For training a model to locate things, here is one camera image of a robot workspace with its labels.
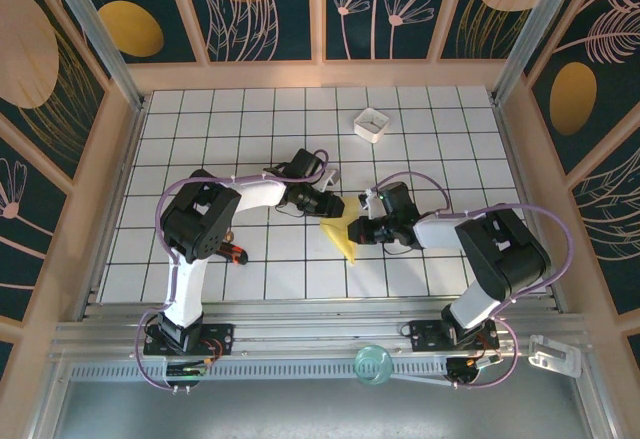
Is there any yellow cloth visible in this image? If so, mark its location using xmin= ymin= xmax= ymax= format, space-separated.
xmin=319 ymin=197 xmax=364 ymax=265

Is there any white square box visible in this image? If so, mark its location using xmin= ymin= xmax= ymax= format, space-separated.
xmin=352 ymin=106 xmax=392 ymax=144

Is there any grey metal sheet panel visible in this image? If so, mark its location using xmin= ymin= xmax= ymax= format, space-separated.
xmin=49 ymin=378 xmax=609 ymax=439

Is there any red black utility knife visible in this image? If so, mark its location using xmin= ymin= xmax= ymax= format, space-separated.
xmin=217 ymin=243 xmax=249 ymax=266

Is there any clear round glass cup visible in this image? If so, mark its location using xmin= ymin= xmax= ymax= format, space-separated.
xmin=353 ymin=343 xmax=394 ymax=388

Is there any right black controller board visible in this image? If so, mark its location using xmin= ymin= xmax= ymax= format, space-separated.
xmin=444 ymin=356 xmax=501 ymax=390

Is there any black controller board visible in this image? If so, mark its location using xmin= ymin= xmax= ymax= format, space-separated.
xmin=164 ymin=358 xmax=211 ymax=393
xmin=444 ymin=356 xmax=501 ymax=390

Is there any left black controller board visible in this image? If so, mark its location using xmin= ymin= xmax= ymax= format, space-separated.
xmin=164 ymin=358 xmax=211 ymax=393

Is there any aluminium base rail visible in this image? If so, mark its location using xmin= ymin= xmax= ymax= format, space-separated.
xmin=49 ymin=298 xmax=591 ymax=360

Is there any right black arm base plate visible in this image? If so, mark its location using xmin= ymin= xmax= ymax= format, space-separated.
xmin=408 ymin=318 xmax=499 ymax=353

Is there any aluminium side rail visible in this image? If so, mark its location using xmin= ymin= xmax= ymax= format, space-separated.
xmin=74 ymin=101 xmax=149 ymax=320
xmin=492 ymin=101 xmax=571 ymax=310

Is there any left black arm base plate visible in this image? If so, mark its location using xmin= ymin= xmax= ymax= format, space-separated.
xmin=143 ymin=322 xmax=236 ymax=356

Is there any slotted grey cable duct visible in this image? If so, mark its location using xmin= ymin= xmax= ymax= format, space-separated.
xmin=69 ymin=358 xmax=451 ymax=383

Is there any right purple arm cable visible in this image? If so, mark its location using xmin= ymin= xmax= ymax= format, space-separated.
xmin=367 ymin=171 xmax=576 ymax=391

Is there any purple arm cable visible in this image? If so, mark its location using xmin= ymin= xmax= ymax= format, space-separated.
xmin=132 ymin=151 xmax=331 ymax=395
xmin=367 ymin=171 xmax=576 ymax=391

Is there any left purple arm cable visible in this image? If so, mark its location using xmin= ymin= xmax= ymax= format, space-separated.
xmin=132 ymin=151 xmax=331 ymax=395

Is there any aluminium corner post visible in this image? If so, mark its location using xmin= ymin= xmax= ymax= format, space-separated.
xmin=42 ymin=0 xmax=149 ymax=110
xmin=489 ymin=0 xmax=586 ymax=105

